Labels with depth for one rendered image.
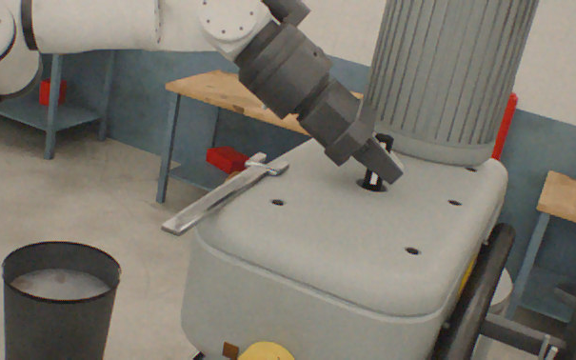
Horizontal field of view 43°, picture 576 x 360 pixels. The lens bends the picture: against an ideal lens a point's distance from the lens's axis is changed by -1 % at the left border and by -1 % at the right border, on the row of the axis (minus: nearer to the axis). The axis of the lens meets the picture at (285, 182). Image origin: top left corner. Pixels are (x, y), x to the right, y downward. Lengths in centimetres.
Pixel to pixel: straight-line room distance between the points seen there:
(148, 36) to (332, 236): 30
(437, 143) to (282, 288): 39
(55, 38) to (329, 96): 30
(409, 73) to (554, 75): 408
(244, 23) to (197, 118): 513
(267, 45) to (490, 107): 35
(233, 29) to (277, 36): 5
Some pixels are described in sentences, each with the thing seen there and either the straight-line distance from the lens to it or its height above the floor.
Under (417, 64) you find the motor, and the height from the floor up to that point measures 201.
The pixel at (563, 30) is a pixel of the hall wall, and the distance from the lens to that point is 500.
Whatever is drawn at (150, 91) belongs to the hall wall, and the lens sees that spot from 608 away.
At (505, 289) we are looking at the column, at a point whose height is 156.
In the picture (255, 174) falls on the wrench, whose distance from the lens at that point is 78.
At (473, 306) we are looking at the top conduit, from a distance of 83.
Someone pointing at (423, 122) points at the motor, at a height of 194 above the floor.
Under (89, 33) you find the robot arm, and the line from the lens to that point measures 81.
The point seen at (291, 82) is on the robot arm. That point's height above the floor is 200.
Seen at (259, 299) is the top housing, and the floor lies 183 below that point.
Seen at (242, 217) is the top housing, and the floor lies 189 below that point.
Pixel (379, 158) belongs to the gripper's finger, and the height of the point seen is 193.
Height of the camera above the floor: 217
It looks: 21 degrees down
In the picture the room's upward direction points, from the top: 12 degrees clockwise
